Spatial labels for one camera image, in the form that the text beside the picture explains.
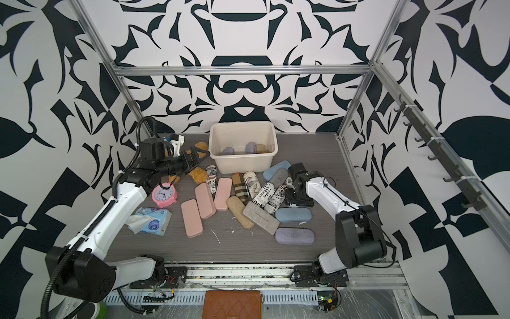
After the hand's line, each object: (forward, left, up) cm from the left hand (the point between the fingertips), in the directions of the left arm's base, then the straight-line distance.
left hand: (202, 155), depth 76 cm
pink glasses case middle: (-8, +3, -24) cm, 25 cm away
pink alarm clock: (-4, +22, -24) cm, 33 cm away
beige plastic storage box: (+27, -15, -26) cm, 40 cm away
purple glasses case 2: (-24, -35, -24) cm, 49 cm away
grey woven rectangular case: (-16, -22, -22) cm, 35 cm away
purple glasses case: (+23, -18, -23) cm, 37 cm away
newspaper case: (+1, -36, -24) cm, 43 cm away
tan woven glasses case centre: (-12, -12, -22) cm, 28 cm away
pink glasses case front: (-13, +8, -26) cm, 30 cm away
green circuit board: (-45, -43, -28) cm, 68 cm away
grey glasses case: (+3, -32, -22) cm, 39 cm away
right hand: (-8, -37, -22) cm, 44 cm away
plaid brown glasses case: (0, -13, -24) cm, 28 cm away
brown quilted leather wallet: (-45, -11, -25) cm, 52 cm away
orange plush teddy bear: (+5, +6, -21) cm, 23 cm away
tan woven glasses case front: (+23, -24, -24) cm, 41 cm away
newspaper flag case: (-9, -28, -23) cm, 37 cm away
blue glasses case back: (+7, -27, -25) cm, 37 cm away
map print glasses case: (+2, -19, -24) cm, 31 cm away
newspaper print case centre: (-7, -23, -21) cm, 32 cm away
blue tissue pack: (-16, +23, -22) cm, 36 cm away
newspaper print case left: (+9, +2, -24) cm, 26 cm away
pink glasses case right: (-3, -5, -25) cm, 26 cm away
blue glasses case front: (-15, -35, -24) cm, 45 cm away
